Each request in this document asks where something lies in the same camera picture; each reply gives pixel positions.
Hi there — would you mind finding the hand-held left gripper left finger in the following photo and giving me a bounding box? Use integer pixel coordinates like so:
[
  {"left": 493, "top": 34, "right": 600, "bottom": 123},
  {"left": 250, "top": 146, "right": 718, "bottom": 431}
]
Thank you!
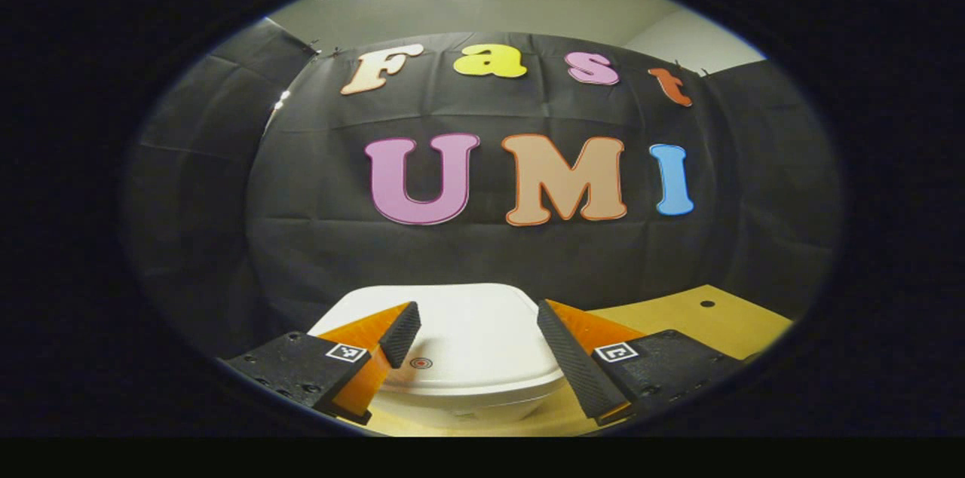
[{"left": 224, "top": 301, "right": 423, "bottom": 427}]

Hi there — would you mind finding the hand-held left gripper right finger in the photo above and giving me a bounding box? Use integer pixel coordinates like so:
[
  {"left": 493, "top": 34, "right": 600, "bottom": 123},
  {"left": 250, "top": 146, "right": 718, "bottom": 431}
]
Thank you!
[{"left": 535, "top": 299, "right": 746, "bottom": 427}]

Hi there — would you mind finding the white desktop garbage bin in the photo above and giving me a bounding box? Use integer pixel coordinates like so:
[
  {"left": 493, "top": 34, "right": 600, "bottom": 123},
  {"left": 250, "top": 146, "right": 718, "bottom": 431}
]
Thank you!
[{"left": 308, "top": 283, "right": 568, "bottom": 431}]

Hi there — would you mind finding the wooden desktop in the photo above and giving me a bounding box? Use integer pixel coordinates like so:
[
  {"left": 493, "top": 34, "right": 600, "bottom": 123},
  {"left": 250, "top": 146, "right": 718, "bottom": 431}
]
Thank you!
[{"left": 343, "top": 283, "right": 795, "bottom": 438}]

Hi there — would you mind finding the black backdrop cloth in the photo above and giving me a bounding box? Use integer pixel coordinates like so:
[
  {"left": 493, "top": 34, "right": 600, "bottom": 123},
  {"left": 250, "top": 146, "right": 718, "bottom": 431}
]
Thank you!
[{"left": 123, "top": 18, "right": 842, "bottom": 358}]

